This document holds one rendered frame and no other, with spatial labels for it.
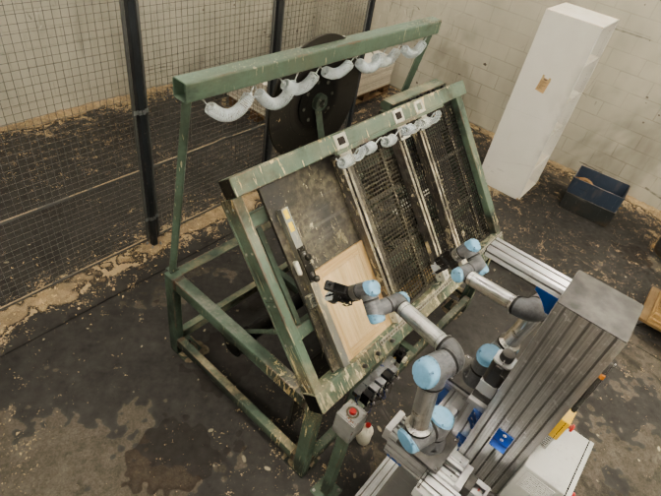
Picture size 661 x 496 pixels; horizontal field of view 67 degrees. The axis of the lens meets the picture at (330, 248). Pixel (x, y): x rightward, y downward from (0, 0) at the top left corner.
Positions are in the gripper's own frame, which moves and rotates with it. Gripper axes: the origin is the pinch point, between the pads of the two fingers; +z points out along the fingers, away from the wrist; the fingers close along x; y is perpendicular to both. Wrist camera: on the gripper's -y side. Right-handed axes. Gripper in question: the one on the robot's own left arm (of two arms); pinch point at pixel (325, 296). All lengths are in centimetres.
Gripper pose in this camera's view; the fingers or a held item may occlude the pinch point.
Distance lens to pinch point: 245.8
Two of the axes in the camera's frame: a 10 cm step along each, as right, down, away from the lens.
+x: 2.3, -8.8, 4.2
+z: -5.8, 2.2, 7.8
